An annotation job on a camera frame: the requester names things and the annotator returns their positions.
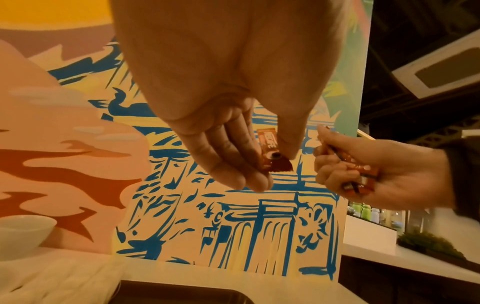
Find person's left hand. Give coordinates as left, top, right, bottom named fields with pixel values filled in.
left=108, top=0, right=350, bottom=194

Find row of tea bags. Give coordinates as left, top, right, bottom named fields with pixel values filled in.
left=0, top=253, right=128, bottom=304

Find Nescafe sachets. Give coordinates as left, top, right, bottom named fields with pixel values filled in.
left=323, top=125, right=381, bottom=196

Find white counter ledge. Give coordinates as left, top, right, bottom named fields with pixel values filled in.
left=341, top=213, right=480, bottom=286

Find dark brown tray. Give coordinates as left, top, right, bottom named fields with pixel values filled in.
left=107, top=279, right=257, bottom=304

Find black marker wristband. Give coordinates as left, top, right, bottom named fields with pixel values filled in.
left=437, top=135, right=480, bottom=222

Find white ceiling air vent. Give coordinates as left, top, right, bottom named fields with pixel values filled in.
left=390, top=28, right=480, bottom=100

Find small white cup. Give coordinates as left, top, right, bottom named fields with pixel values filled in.
left=0, top=214, right=59, bottom=262

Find green potted plant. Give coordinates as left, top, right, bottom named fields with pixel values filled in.
left=397, top=228, right=468, bottom=260

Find person's right hand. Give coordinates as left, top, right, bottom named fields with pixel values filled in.
left=312, top=126, right=457, bottom=211

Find row of small bottles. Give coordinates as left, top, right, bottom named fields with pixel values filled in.
left=346, top=201, right=408, bottom=231

